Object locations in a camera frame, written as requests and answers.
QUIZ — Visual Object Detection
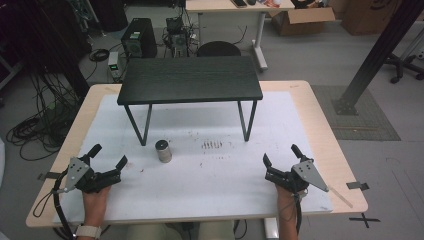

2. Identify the person's left hand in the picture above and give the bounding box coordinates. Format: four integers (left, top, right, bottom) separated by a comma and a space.
81, 185, 113, 228

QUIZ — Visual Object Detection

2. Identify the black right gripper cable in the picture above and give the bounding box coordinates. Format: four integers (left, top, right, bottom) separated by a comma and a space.
291, 191, 304, 235

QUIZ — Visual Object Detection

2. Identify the small metal can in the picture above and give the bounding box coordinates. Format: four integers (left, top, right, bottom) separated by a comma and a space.
154, 139, 173, 164

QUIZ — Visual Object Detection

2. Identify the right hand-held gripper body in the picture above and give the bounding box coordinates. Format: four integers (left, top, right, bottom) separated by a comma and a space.
264, 159, 330, 194

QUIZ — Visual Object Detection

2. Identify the grey floor mat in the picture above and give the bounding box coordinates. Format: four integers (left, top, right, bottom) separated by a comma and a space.
311, 84, 402, 142

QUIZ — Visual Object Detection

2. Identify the thin wooden stick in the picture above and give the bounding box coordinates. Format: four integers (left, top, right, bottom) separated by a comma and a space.
327, 185, 354, 209

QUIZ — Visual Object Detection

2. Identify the white-legged wooden desk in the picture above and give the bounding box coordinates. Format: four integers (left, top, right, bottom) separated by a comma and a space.
185, 0, 296, 72

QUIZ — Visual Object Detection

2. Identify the black round chair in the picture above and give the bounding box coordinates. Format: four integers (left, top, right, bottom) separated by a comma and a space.
196, 40, 242, 58

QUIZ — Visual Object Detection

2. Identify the black computer tower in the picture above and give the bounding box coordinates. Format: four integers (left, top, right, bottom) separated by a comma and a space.
120, 17, 158, 60

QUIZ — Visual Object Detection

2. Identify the black small table shelf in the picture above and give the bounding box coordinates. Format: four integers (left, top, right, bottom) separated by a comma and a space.
116, 55, 264, 147

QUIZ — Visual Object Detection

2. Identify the white table leg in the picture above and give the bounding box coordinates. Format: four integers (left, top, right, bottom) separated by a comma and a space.
264, 217, 280, 240

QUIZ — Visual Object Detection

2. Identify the light wooden table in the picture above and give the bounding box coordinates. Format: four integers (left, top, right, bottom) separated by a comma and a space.
25, 79, 369, 230

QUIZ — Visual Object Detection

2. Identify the beige wrist watch band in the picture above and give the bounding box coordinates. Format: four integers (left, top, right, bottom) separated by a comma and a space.
74, 224, 103, 240

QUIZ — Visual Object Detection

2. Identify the grey power supply unit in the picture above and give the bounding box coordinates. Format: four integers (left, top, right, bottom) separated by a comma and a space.
107, 51, 121, 80

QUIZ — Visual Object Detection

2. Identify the open cardboard box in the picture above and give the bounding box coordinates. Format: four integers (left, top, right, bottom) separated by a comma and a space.
269, 6, 336, 37

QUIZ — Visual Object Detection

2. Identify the black tape strip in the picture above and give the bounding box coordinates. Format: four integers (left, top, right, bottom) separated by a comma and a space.
36, 171, 63, 182
345, 181, 370, 192

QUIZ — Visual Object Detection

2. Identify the bundle of black cables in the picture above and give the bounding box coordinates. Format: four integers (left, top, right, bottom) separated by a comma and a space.
5, 71, 83, 162

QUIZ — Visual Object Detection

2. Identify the black tape cross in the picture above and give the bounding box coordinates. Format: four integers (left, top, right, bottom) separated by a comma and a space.
348, 212, 381, 230

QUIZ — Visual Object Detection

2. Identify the person's right hand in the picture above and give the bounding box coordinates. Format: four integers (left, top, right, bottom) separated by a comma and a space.
274, 183, 300, 216

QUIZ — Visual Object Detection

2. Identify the open computer with fan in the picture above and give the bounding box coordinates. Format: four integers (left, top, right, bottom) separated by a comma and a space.
163, 16, 190, 58

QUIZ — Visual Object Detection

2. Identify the coiled black cable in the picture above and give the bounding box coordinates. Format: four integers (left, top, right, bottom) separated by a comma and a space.
88, 48, 111, 63

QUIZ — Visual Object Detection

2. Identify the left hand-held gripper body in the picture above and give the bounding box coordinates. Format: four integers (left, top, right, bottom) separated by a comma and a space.
61, 156, 123, 194

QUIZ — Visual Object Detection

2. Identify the large closed cardboard box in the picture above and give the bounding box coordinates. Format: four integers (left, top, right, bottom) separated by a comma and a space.
340, 0, 402, 36

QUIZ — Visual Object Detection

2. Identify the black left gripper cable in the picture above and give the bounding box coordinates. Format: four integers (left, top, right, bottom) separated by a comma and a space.
51, 169, 76, 240

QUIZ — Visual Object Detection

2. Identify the white table mat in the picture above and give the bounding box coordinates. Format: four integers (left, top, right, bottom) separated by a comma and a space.
52, 91, 335, 225

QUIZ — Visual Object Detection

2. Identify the black office chair base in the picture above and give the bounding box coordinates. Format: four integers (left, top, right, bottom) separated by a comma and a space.
383, 52, 424, 85

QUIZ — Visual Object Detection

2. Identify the black metal pillar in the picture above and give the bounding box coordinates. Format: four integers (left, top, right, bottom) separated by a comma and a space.
331, 0, 424, 116

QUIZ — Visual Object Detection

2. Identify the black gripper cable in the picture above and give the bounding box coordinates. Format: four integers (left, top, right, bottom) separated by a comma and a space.
51, 169, 76, 240
291, 191, 304, 235

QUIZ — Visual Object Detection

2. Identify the thin black cord loop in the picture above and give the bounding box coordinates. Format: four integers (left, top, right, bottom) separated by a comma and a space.
32, 190, 55, 219

